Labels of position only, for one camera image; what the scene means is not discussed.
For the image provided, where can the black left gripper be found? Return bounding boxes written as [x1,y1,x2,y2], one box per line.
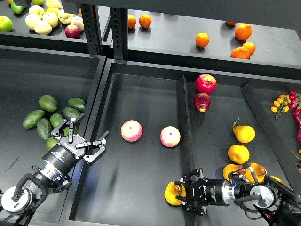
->
[42,113,110,175]

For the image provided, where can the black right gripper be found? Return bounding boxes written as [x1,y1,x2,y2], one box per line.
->
[174,168,230,216]

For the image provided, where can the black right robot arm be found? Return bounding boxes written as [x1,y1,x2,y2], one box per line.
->
[171,163,301,226]

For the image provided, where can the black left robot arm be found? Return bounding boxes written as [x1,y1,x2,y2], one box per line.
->
[0,114,109,226]

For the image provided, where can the avocado top right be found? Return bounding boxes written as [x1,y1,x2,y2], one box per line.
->
[67,97,86,113]

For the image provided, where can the avocado centre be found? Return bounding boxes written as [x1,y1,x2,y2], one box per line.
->
[50,113,63,128]

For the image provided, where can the avocado lower left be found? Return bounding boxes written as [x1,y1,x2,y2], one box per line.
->
[36,118,52,142]

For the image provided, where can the avocado top left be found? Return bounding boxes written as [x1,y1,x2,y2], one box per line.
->
[39,95,58,113]

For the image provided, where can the avocado far left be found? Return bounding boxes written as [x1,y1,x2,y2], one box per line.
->
[23,110,47,129]

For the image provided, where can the yellow pear top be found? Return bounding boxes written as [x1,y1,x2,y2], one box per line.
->
[232,118,256,144]

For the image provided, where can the pale yellow pear front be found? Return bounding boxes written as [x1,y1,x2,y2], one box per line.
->
[34,20,52,35]

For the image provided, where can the pale yellow pear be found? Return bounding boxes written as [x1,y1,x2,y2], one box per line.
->
[25,14,41,31]
[58,9,74,25]
[42,12,59,28]
[34,20,52,35]
[28,5,45,18]

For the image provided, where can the pale yellow pear right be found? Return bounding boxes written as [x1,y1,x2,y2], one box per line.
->
[58,9,74,25]

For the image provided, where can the pale yellow pear centre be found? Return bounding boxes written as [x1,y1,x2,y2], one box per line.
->
[42,12,59,28]

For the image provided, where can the pale yellow pear left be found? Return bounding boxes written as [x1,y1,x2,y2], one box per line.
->
[25,14,41,31]

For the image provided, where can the pale yellow pear back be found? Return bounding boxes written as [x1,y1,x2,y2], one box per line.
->
[28,5,45,18]

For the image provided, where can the pink apple left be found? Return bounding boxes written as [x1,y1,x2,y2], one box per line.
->
[120,120,143,142]

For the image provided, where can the pink apple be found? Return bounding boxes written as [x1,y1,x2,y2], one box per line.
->
[120,120,143,142]
[160,126,181,148]

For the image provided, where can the black bin divider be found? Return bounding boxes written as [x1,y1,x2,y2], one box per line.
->
[176,75,200,226]
[241,83,301,194]

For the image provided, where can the pink apple right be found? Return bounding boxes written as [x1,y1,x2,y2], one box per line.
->
[160,126,181,148]

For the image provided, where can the black middle bin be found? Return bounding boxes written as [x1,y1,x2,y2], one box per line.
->
[63,60,301,226]

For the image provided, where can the black bin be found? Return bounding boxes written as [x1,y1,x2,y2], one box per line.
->
[0,45,107,224]
[63,60,301,226]

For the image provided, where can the black left bin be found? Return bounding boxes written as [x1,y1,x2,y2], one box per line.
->
[0,45,107,224]

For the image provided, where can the dark red apple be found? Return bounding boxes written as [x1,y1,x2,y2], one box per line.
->
[193,93,211,113]

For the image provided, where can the black right bin divider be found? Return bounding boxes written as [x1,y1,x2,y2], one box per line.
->
[241,83,301,194]

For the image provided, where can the red apple on shelf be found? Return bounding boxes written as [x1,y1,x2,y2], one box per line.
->
[65,24,81,39]

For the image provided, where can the bright red apple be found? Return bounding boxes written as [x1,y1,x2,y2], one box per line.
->
[195,74,217,94]

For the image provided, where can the peach on shelf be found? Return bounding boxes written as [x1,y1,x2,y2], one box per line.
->
[71,16,84,32]

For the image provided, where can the orange on shelf far left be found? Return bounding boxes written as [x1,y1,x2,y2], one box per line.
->
[128,14,136,29]

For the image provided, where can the orange cherry tomato bunch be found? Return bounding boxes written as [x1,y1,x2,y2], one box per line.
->
[270,94,291,120]

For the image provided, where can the green apple on shelf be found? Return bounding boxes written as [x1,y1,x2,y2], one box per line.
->
[0,16,13,32]

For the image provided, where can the red chili peppers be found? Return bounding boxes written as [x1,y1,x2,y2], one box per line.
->
[289,91,301,142]

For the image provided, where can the black shelf post left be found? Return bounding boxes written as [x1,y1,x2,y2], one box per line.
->
[80,4,103,55]

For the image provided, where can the black shelf post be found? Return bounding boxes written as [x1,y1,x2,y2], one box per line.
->
[80,4,103,55]
[110,7,128,60]

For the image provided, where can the black shelf post right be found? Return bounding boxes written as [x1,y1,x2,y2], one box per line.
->
[110,7,128,60]

